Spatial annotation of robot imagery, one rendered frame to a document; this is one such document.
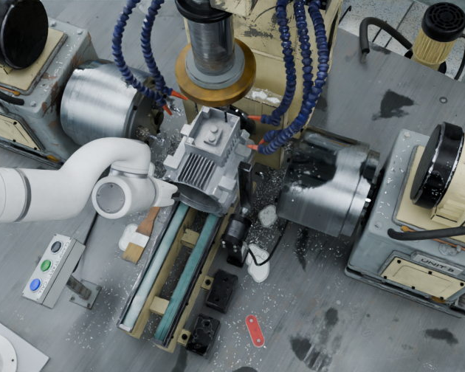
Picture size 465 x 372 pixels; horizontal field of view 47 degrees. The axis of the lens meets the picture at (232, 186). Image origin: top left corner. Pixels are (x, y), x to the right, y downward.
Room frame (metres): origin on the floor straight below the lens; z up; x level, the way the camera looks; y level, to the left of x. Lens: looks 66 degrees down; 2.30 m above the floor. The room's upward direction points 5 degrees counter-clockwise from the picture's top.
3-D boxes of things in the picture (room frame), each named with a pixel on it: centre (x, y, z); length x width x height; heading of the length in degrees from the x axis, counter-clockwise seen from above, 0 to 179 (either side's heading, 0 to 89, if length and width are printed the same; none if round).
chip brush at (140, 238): (0.56, 0.27, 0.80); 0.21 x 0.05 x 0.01; 152
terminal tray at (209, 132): (0.68, 0.04, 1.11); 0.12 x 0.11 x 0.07; 152
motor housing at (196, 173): (0.65, 0.06, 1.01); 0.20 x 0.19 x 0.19; 152
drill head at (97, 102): (0.86, 0.35, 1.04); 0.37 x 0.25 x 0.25; 63
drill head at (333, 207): (0.55, -0.26, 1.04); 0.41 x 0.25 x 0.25; 63
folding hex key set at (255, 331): (0.24, -0.02, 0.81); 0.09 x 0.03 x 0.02; 15
